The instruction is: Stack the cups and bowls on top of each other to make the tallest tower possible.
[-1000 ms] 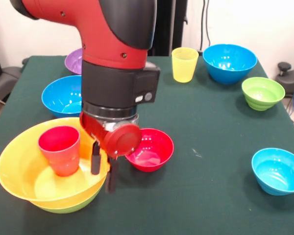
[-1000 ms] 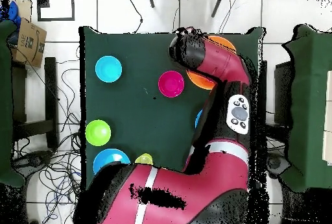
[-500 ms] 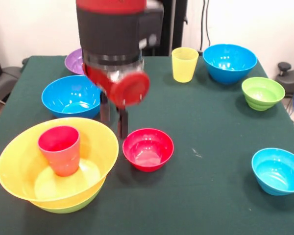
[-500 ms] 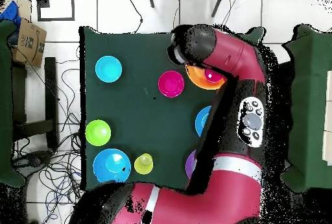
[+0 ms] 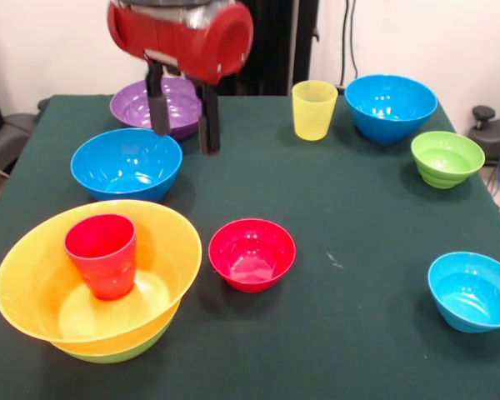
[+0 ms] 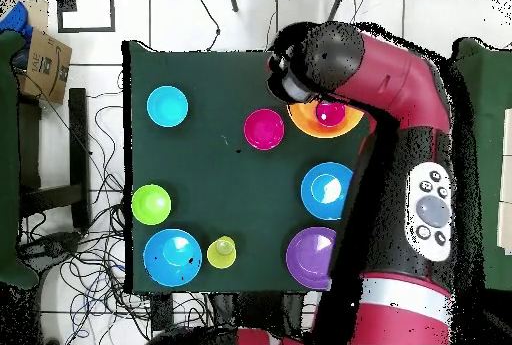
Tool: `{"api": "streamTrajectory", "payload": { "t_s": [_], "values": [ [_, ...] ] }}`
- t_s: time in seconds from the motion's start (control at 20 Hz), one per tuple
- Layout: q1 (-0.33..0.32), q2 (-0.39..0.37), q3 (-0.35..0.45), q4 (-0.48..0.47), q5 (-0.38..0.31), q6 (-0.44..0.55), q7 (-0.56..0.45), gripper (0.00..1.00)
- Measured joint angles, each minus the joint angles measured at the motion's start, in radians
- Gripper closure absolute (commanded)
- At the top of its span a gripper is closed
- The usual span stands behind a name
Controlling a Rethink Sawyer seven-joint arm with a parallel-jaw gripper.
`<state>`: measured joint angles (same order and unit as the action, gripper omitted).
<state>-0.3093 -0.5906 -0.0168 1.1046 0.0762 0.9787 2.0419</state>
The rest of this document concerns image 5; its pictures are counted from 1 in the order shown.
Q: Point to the dark gray stand base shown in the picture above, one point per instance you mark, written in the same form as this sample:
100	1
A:
8	137

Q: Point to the dark green tablecloth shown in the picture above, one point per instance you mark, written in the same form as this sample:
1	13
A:
358	229

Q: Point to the small red bowl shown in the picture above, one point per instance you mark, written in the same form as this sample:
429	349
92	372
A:
252	250

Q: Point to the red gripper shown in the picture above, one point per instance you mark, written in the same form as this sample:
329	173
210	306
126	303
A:
179	46

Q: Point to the yellow cup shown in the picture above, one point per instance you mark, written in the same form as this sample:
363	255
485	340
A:
314	112

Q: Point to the large purple bowl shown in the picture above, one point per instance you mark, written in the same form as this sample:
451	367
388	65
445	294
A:
133	108

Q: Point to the black stand base with knob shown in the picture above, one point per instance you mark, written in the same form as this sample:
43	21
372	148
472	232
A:
489	137

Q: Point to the small light blue bowl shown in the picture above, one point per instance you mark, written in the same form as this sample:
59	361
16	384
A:
471	291

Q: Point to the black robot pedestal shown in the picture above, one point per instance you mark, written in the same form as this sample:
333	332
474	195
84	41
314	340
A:
279	50

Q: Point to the large orange bowl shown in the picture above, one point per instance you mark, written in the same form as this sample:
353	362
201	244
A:
33	283

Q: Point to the red cup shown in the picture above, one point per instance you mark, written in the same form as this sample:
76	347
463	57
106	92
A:
104	258

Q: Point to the large green bowl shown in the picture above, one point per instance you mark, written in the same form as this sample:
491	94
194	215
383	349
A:
116	356

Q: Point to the small green bowl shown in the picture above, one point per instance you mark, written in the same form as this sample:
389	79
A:
448	160

